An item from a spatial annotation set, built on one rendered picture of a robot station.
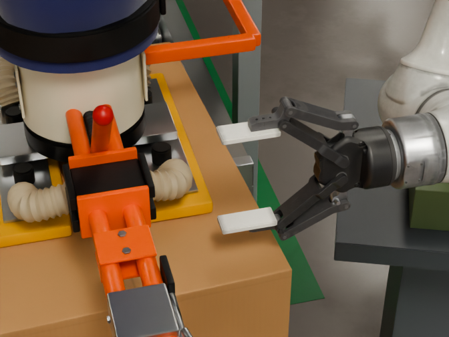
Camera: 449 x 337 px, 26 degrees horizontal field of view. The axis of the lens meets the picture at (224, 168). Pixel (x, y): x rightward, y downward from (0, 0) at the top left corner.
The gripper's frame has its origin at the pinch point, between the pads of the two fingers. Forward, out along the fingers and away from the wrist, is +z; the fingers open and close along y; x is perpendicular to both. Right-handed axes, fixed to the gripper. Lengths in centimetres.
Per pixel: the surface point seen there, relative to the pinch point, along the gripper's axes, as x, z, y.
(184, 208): 9.2, 3.8, 11.1
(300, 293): 81, -40, 107
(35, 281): 2.0, 24.3, 12.8
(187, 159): 19.2, 1.1, 10.7
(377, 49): 192, -105, 108
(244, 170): 61, -19, 48
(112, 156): 4.5, 13.1, -2.9
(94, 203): -3.1, 16.4, -2.3
